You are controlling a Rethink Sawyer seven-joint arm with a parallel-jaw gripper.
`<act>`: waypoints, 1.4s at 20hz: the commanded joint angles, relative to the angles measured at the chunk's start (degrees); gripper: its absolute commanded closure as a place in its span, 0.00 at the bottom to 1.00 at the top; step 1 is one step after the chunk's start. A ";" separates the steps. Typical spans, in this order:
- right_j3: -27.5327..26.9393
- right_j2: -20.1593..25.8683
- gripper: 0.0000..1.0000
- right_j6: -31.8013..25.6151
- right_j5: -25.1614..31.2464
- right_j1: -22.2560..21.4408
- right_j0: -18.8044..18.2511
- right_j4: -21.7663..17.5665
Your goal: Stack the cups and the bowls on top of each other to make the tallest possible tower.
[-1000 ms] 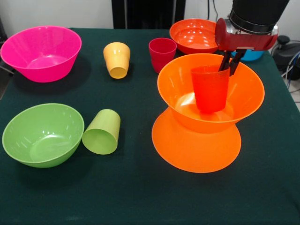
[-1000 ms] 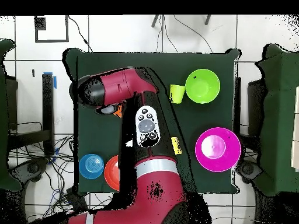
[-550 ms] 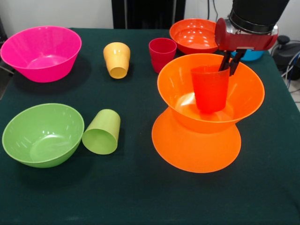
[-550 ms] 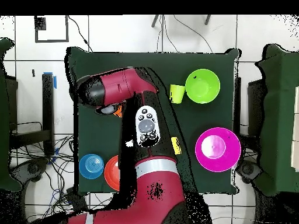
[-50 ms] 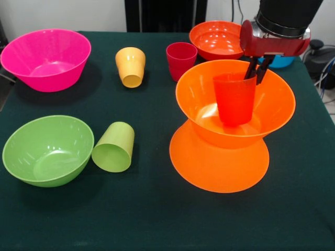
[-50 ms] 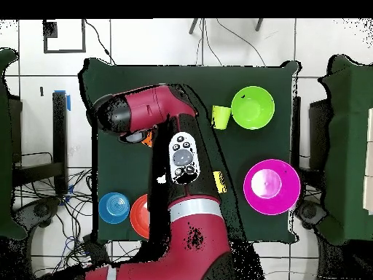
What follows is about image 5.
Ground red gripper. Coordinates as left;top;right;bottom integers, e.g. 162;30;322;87
239;19;311;86

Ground red plastic cup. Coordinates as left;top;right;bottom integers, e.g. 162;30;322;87
212;72;258;127

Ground orange plastic bowl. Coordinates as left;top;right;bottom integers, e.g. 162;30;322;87
175;59;297;150
169;119;270;194

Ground magenta plastic cup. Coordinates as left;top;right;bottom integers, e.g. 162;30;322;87
165;42;198;83

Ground yellow plastic cup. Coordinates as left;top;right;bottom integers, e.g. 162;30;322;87
115;47;146;88

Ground green plastic cup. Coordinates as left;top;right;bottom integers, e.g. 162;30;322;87
91;121;136;173

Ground green plastic bowl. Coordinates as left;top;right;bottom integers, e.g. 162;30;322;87
2;115;95;188

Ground pink plastic bowl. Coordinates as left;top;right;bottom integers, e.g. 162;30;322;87
0;28;92;93

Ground blue plastic bowl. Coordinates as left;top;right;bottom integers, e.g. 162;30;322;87
258;54;296;69

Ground red-orange plastic bowl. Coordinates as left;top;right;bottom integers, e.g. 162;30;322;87
188;20;245;61

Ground black cabinet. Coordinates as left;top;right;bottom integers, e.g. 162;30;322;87
125;0;208;33

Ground dark green table cloth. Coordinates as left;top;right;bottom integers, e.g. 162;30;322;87
0;30;335;251

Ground black equipment box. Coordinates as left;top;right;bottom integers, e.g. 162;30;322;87
0;18;10;50

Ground black hanging cable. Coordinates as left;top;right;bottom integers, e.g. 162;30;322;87
231;0;244;26

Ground tangled floor cables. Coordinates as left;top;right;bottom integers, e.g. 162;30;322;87
313;56;335;116

